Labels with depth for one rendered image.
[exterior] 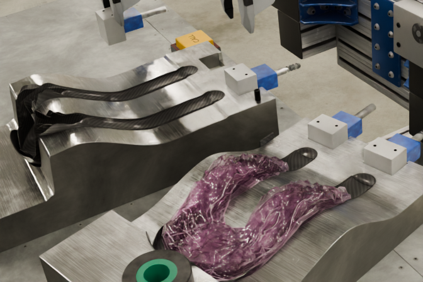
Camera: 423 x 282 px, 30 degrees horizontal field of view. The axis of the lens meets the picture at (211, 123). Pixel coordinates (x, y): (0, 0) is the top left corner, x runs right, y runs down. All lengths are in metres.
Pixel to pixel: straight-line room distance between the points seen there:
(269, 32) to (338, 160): 2.33
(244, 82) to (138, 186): 0.24
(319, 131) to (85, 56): 0.67
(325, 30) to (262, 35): 1.74
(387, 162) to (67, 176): 0.47
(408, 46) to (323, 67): 1.86
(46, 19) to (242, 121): 0.80
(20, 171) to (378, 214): 0.56
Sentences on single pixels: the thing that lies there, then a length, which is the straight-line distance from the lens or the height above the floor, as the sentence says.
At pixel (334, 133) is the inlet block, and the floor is 0.88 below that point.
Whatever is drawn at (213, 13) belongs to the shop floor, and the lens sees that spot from 3.73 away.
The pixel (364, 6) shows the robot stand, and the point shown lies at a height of 0.86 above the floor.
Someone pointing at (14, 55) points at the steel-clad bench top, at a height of 0.80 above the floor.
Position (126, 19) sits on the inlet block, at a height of 0.94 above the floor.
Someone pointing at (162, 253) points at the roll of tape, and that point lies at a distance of 0.93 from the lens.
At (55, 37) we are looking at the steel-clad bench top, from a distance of 1.84.
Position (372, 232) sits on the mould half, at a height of 0.86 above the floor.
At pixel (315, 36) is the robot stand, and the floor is 0.77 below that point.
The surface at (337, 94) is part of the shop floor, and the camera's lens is 2.99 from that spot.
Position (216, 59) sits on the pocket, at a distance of 1.45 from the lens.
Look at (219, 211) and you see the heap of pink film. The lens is 1.06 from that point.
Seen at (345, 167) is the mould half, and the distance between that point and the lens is 1.17.
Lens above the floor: 1.55
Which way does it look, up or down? 32 degrees down
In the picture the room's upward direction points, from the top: 9 degrees counter-clockwise
